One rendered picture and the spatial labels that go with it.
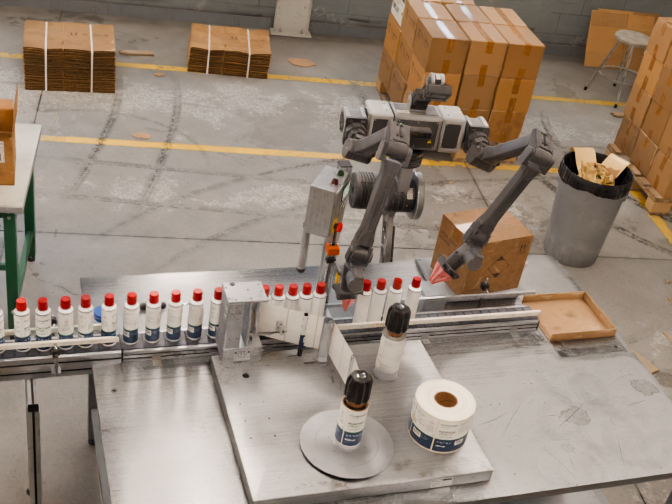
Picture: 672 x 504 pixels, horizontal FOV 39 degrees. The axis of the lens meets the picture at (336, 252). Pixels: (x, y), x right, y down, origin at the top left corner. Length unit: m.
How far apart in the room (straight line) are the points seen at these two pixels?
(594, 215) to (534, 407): 2.48
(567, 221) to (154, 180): 2.57
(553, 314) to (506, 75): 3.05
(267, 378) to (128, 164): 3.21
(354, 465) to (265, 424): 0.33
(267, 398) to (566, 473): 1.03
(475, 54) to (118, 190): 2.56
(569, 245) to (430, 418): 3.04
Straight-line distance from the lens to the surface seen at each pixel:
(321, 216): 3.30
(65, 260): 5.37
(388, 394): 3.35
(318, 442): 3.11
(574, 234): 5.94
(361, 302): 3.54
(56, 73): 7.19
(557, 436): 3.49
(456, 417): 3.12
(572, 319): 4.07
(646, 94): 7.22
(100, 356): 3.39
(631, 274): 6.21
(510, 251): 3.96
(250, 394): 3.26
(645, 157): 7.14
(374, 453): 3.12
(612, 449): 3.53
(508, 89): 6.86
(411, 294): 3.60
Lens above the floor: 3.06
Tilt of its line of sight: 33 degrees down
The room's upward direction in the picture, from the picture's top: 10 degrees clockwise
